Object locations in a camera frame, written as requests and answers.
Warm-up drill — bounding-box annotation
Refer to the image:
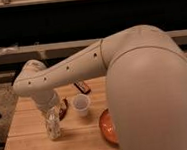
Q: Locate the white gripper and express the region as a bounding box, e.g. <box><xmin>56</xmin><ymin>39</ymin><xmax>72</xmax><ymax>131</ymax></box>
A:
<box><xmin>37</xmin><ymin>92</ymin><xmax>60</xmax><ymax>112</ymax></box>

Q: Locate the clear plastic bottle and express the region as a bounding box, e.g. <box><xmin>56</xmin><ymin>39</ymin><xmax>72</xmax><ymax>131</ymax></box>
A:
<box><xmin>45</xmin><ymin>108</ymin><xmax>61</xmax><ymax>140</ymax></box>

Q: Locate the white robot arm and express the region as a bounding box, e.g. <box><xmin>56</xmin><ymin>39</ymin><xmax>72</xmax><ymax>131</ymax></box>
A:
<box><xmin>13</xmin><ymin>25</ymin><xmax>187</xmax><ymax>150</ymax></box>

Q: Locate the white plastic cup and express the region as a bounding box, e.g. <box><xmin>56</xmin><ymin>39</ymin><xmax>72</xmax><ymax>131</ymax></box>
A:
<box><xmin>72</xmin><ymin>94</ymin><xmax>91</xmax><ymax>117</ymax></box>

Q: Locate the dark red snack bar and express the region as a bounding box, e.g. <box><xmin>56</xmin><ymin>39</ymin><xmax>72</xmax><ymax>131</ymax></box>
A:
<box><xmin>74</xmin><ymin>81</ymin><xmax>91</xmax><ymax>95</ymax></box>

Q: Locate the wooden table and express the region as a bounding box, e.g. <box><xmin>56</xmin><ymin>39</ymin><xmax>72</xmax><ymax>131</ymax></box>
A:
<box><xmin>0</xmin><ymin>63</ymin><xmax>143</xmax><ymax>150</ymax></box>

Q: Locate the white shelf rail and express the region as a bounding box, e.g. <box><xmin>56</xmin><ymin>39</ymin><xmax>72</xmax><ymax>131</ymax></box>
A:
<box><xmin>0</xmin><ymin>30</ymin><xmax>187</xmax><ymax>64</ymax></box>

